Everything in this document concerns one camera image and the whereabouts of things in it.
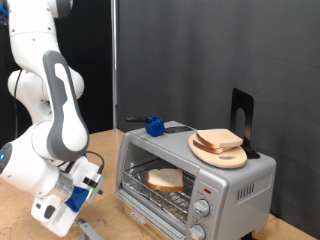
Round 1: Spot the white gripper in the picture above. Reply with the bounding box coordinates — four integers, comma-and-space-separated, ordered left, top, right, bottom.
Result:
44, 156, 107, 238

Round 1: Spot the glass oven door with handle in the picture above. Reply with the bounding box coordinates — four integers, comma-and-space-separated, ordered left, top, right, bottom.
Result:
75, 190, 188, 240

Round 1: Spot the bread slice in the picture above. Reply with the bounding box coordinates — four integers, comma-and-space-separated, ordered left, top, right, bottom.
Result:
146, 167, 185, 193
192, 138, 225, 155

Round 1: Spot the slotted spatula with blue block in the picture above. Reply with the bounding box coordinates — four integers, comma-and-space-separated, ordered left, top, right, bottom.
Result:
125, 114, 194, 138

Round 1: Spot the silver oven knob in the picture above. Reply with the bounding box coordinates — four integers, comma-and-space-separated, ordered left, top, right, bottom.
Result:
187, 224, 207, 240
193, 198, 212, 218

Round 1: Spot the silver toaster oven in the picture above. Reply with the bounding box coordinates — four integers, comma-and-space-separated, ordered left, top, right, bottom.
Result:
114, 120, 278, 240

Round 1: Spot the wooden toy toast slice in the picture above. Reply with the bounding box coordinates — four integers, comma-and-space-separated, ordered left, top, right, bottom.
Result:
196, 128, 244, 150

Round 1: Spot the round wooden plate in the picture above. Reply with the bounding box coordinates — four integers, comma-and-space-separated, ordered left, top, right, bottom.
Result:
188, 133, 248, 169

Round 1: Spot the vertical metal pole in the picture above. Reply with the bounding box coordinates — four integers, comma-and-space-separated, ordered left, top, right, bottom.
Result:
110, 0, 119, 130

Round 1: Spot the black backdrop curtain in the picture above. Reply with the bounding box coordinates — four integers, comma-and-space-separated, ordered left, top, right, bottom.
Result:
0, 0, 114, 148

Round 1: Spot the black metal bookend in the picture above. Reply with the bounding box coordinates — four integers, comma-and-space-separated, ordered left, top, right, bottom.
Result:
230, 87, 261, 160

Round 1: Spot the dark grey backdrop curtain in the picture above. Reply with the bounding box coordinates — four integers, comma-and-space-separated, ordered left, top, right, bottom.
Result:
117, 0, 320, 239

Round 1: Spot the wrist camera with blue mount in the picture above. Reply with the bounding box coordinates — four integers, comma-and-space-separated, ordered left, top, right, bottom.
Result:
64, 168, 107, 214

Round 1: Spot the wire oven rack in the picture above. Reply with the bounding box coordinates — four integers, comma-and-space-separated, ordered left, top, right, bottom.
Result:
123, 158, 197, 228

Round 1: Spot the blue cable clip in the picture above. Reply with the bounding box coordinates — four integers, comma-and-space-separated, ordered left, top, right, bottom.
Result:
0, 5, 9, 27

